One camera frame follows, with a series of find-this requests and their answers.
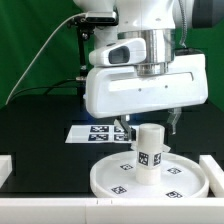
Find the white cable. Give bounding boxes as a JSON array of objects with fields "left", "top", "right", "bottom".
[{"left": 5, "top": 13, "right": 87, "bottom": 105}]

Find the black camera on stand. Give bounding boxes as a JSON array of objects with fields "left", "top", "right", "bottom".
[{"left": 67, "top": 11, "right": 118, "bottom": 82}]

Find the white left rail block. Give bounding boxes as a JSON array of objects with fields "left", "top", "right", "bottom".
[{"left": 0, "top": 155, "right": 12, "bottom": 188}]

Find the white cross-shaped table base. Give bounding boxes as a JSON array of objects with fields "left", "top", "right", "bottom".
[{"left": 114, "top": 119, "right": 170, "bottom": 153}]

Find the black cable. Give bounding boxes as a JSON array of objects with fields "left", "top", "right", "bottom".
[{"left": 6, "top": 78, "right": 88, "bottom": 104}]

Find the white right rail block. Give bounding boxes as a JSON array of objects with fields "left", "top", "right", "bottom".
[{"left": 199, "top": 155, "right": 224, "bottom": 198}]

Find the white sheet with markers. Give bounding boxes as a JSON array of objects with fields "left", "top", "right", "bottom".
[{"left": 65, "top": 125, "right": 128, "bottom": 143}]

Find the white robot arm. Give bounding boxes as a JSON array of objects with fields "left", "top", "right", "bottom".
[{"left": 73, "top": 0, "right": 224, "bottom": 140}]

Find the white round table top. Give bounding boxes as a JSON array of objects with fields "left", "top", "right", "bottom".
[{"left": 90, "top": 151, "right": 209, "bottom": 199}]

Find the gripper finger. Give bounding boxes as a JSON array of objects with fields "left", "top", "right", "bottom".
[
  {"left": 167, "top": 108, "right": 182, "bottom": 135},
  {"left": 119, "top": 115, "right": 136, "bottom": 141}
]

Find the white rail block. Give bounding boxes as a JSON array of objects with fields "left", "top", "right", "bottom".
[
  {"left": 0, "top": 155, "right": 12, "bottom": 188},
  {"left": 199, "top": 155, "right": 224, "bottom": 198}
]

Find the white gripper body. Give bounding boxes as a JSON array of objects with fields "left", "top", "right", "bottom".
[{"left": 85, "top": 54, "right": 208, "bottom": 118}]

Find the white front rail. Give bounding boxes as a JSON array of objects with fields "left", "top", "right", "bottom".
[{"left": 0, "top": 198, "right": 224, "bottom": 224}]

